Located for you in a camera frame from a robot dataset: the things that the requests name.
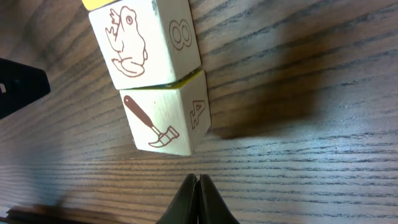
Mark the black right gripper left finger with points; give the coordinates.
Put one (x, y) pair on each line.
(183, 207)

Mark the yellow G wooden block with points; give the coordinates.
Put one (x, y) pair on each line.
(91, 5)

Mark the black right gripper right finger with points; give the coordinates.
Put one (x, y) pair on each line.
(212, 208)

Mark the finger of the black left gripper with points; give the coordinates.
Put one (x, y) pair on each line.
(21, 85)

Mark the yellow crayon wooden block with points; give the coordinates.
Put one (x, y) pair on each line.
(169, 119)

